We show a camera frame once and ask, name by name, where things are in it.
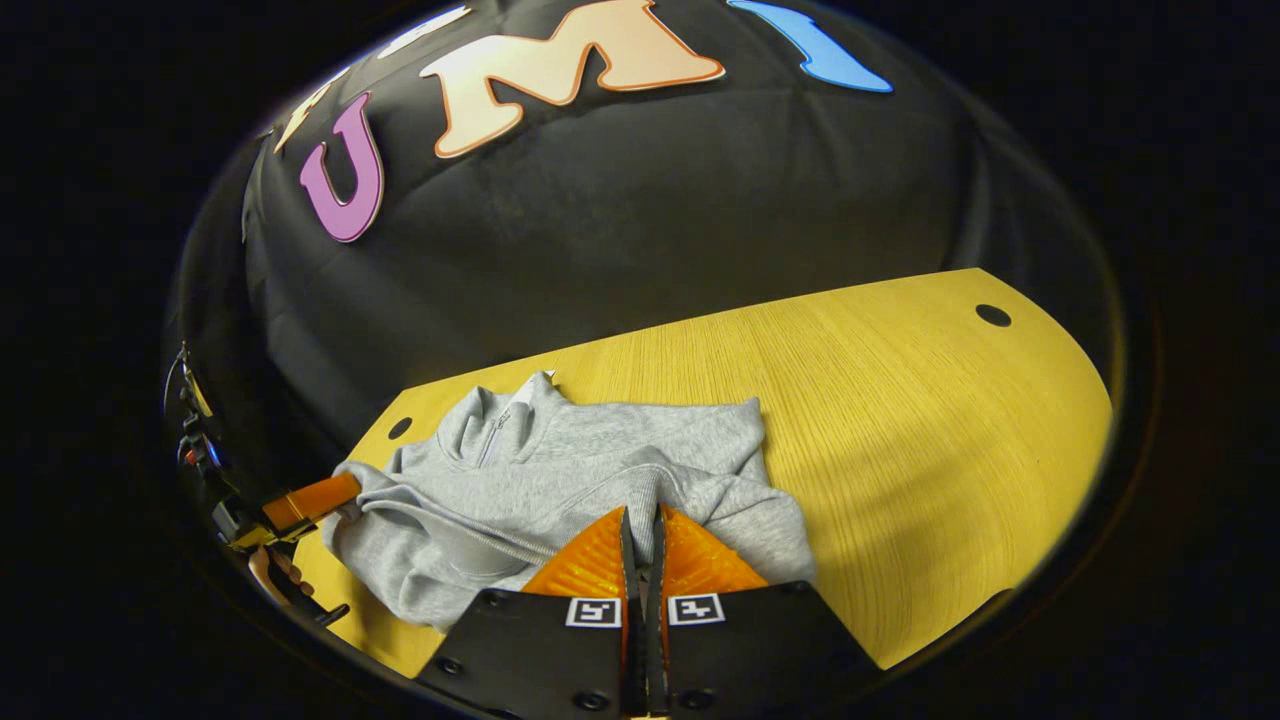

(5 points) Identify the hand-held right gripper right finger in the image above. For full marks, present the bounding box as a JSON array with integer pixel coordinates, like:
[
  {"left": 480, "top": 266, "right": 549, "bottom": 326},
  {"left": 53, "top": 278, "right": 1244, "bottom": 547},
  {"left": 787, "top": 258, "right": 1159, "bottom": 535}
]
[{"left": 645, "top": 503, "right": 887, "bottom": 720}]

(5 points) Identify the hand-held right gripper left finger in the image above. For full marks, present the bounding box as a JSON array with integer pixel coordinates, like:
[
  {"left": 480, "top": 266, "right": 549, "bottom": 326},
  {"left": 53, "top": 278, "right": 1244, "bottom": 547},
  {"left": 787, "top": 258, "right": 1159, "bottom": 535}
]
[{"left": 415, "top": 505, "right": 642, "bottom": 720}]

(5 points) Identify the grey sweatshirt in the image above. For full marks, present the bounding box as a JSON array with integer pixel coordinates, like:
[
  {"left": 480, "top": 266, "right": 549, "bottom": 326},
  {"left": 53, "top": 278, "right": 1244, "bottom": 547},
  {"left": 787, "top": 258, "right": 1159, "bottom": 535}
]
[{"left": 320, "top": 370, "right": 819, "bottom": 633}]

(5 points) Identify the black backdrop cloth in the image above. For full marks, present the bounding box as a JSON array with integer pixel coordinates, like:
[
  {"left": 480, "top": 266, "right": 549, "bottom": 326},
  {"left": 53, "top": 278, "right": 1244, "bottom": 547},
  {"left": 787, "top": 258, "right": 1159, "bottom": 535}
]
[{"left": 165, "top": 0, "right": 1121, "bottom": 481}]

